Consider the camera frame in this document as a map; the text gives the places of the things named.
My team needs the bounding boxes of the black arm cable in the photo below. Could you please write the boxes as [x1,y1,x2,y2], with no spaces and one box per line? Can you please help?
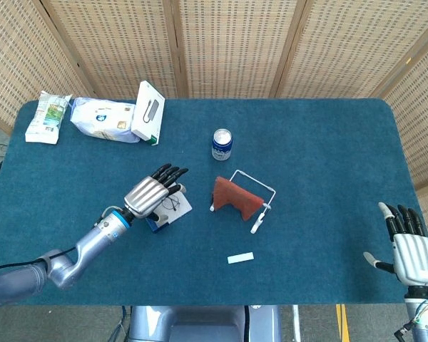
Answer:
[0,247,76,276]

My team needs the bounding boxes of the woven wood-framed folding screen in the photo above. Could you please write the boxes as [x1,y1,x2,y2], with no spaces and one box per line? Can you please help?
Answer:
[0,0,428,232]

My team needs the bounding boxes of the blue folding glasses case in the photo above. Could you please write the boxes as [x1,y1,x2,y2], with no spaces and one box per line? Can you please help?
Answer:
[145,190,193,234]

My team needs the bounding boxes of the green white snack packet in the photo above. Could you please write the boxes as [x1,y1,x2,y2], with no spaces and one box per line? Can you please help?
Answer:
[24,90,73,145]

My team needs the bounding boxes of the white flat rectangular block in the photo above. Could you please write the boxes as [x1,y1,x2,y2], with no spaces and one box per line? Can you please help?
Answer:
[227,252,255,265]

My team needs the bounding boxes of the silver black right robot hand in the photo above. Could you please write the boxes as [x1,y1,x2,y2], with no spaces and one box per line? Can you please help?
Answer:
[362,202,428,286]

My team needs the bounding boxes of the black-framed eyeglasses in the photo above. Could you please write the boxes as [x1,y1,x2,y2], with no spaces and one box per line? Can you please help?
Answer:
[161,192,182,212]

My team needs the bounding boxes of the white adapter product box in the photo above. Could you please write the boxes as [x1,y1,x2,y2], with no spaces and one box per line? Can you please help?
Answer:
[131,80,166,146]

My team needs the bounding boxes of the grey blue robot torso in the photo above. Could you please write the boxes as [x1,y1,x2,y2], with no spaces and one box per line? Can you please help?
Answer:
[127,304,282,342]

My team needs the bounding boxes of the rust red cloth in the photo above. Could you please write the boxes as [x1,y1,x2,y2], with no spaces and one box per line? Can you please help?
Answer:
[212,176,264,222]

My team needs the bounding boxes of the white table leg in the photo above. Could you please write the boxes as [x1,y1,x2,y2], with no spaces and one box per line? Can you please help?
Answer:
[292,304,302,342]

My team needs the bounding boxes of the blue felt table cover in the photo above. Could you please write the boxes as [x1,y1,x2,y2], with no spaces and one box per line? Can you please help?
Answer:
[0,98,428,307]

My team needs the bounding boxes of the pale blue tissue pack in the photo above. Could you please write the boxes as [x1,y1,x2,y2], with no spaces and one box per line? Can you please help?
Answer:
[69,96,141,144]

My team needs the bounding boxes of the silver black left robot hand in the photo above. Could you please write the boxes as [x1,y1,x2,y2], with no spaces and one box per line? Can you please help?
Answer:
[123,163,189,224]

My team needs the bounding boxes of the white metal towel rack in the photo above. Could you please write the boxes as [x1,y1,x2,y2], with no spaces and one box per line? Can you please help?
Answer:
[209,170,276,234]

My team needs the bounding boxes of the blue drink can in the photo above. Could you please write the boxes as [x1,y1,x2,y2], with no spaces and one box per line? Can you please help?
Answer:
[210,128,234,162]

